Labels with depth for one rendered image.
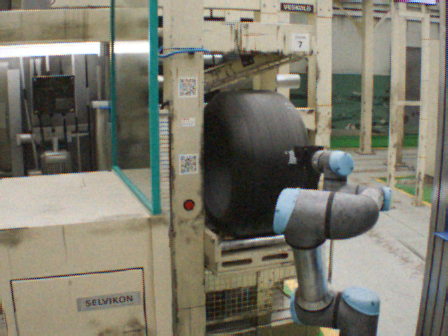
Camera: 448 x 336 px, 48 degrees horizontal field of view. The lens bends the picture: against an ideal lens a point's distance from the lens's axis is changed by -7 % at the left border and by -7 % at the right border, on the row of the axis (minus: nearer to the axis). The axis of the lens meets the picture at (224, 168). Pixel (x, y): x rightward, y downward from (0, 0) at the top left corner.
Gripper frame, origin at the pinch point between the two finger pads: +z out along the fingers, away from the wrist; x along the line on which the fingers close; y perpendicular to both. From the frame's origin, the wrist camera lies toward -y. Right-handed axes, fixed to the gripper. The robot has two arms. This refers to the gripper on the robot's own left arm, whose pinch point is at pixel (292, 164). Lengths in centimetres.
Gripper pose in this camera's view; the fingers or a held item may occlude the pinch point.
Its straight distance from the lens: 196.4
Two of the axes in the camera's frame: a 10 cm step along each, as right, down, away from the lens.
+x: -9.3, 0.7, -3.5
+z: -3.5, -0.6, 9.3
